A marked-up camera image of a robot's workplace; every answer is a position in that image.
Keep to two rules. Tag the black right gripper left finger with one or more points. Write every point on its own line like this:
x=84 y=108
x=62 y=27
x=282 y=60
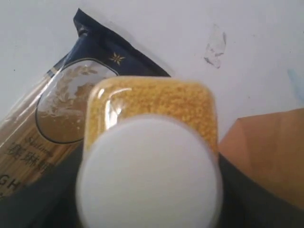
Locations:
x=21 y=208

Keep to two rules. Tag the brown paper bag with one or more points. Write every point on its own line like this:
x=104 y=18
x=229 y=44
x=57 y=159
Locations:
x=269 y=149

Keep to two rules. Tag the clear tape scrap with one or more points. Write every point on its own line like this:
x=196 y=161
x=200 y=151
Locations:
x=216 y=46

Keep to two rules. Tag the spaghetti packet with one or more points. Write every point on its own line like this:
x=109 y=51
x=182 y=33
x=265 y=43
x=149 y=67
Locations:
x=49 y=122

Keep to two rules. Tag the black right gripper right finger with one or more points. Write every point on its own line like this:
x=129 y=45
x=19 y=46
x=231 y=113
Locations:
x=247 y=205

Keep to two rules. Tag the yellow grain bottle white cap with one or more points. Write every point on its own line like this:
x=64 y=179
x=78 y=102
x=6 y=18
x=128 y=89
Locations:
x=150 y=157

